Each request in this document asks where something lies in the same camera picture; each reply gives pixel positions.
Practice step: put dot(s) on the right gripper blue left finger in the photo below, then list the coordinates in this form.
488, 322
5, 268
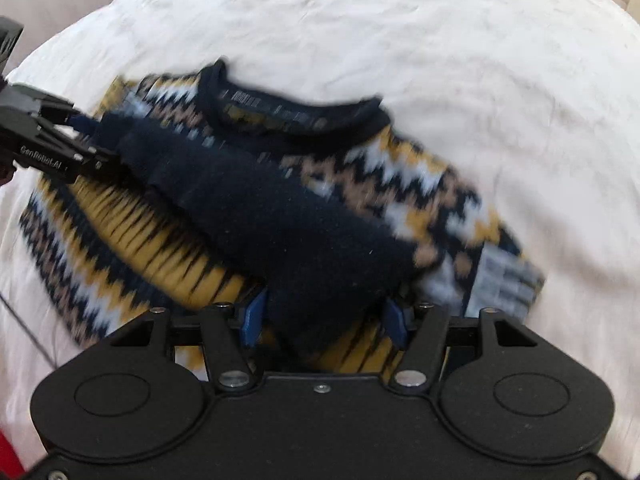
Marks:
230, 333

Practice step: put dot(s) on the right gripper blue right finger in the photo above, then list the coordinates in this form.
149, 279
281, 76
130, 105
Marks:
421, 334

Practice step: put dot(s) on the patterned knit sweater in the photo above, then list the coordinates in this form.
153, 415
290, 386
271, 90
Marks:
223, 190

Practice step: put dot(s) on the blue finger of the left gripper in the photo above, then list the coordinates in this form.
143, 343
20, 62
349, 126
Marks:
85, 125

